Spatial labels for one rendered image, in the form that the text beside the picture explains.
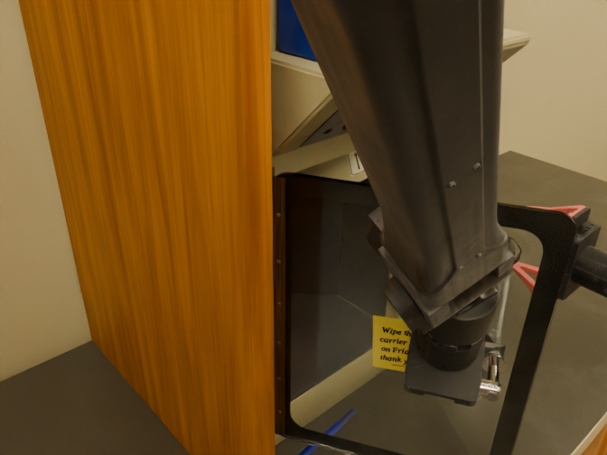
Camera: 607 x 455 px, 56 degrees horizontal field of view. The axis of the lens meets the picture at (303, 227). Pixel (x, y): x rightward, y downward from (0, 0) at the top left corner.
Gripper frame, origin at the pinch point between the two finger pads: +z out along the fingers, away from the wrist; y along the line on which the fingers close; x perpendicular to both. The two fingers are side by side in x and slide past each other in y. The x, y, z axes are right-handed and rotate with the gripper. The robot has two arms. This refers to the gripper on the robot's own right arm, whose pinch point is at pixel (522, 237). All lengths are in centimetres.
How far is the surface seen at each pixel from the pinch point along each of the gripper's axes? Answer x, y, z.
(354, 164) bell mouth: 23.0, 14.2, 14.1
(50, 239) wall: 52, -5, 55
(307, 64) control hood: 39, 32, 6
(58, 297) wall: 53, -16, 55
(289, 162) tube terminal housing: 35.9, 19.1, 12.0
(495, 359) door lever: 27.3, 1.4, -12.2
